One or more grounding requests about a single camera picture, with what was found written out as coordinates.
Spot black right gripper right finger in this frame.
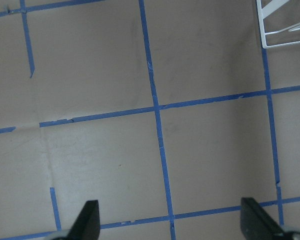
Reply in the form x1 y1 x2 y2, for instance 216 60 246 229
240 197 286 240

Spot white wire cup rack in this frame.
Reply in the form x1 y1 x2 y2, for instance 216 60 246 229
255 0 300 49

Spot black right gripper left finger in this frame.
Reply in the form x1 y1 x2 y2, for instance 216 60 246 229
67 200 100 240

